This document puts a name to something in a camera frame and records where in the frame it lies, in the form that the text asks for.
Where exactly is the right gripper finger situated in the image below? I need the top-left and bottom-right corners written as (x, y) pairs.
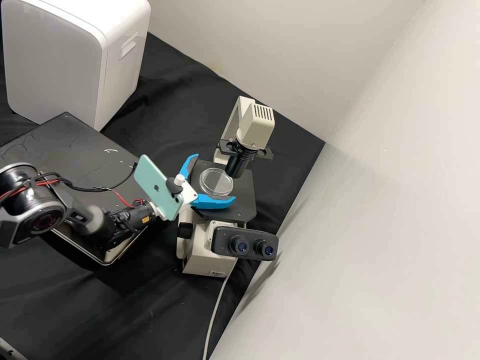
top-left (190, 193), bottom-right (238, 211)
top-left (178, 152), bottom-right (200, 184)

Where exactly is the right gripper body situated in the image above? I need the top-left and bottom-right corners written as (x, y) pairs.
top-left (180, 182), bottom-right (199, 207)

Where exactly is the petri dish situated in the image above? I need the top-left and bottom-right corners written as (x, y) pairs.
top-left (198, 167), bottom-right (235, 197)

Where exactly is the cream microscope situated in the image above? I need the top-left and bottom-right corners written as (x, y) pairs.
top-left (175, 95), bottom-right (282, 279)

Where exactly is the black tray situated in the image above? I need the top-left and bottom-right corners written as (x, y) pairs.
top-left (0, 111), bottom-right (152, 268)

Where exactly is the white box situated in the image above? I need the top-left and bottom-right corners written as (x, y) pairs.
top-left (1, 0), bottom-right (152, 132)

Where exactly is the right wrist camera phone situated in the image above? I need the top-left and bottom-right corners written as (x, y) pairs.
top-left (133, 154), bottom-right (188, 222)

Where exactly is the black cable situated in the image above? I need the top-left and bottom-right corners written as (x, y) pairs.
top-left (70, 161), bottom-right (139, 193)

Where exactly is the grey cable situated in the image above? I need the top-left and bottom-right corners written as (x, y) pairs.
top-left (203, 274), bottom-right (232, 356)

